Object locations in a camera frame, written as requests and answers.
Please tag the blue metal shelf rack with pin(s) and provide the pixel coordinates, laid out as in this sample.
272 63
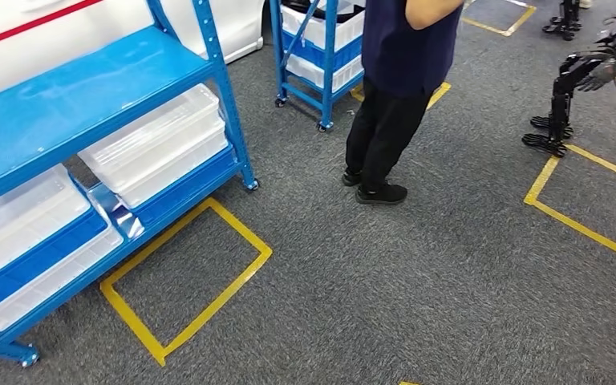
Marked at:
74 106

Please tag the person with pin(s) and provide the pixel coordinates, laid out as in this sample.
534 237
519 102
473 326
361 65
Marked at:
403 53

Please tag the blue wheeled rack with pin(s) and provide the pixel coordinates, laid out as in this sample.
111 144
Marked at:
329 79

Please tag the white car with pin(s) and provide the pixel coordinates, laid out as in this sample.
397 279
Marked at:
101 32

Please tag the black parts pile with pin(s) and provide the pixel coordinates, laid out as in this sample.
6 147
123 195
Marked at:
297 5

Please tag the person's forearm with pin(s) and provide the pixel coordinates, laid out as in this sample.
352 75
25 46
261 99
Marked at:
430 13

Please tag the black humanoid robot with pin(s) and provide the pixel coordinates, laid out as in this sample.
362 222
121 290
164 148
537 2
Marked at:
568 16
560 101

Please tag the red barrier belt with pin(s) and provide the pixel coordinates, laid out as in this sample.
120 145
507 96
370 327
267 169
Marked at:
31 25

